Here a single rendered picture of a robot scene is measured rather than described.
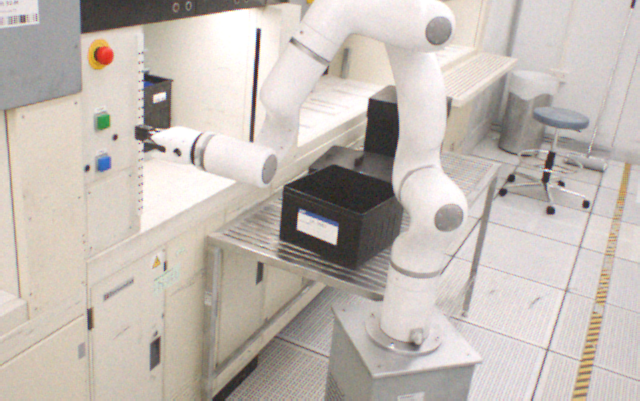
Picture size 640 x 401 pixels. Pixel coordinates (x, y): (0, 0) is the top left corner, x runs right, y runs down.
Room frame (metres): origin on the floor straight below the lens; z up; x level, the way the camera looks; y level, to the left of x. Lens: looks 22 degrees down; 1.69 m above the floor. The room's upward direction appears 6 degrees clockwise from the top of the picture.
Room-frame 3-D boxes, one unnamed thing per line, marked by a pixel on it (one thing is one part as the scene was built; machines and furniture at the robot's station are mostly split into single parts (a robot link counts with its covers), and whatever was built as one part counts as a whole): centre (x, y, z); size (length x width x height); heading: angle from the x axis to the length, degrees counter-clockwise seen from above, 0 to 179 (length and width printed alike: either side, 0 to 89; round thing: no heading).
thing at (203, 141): (1.31, 0.24, 1.20); 0.09 x 0.03 x 0.08; 156
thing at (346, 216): (1.86, -0.08, 0.85); 0.28 x 0.28 x 0.17; 58
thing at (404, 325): (1.40, -0.24, 0.85); 0.19 x 0.19 x 0.18
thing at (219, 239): (2.26, -0.22, 0.38); 1.30 x 0.60 x 0.76; 156
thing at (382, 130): (2.71, -0.33, 0.89); 0.29 x 0.29 x 0.25; 70
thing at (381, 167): (2.27, -0.13, 0.83); 0.29 x 0.29 x 0.13; 73
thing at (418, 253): (1.37, -0.25, 1.07); 0.19 x 0.12 x 0.24; 15
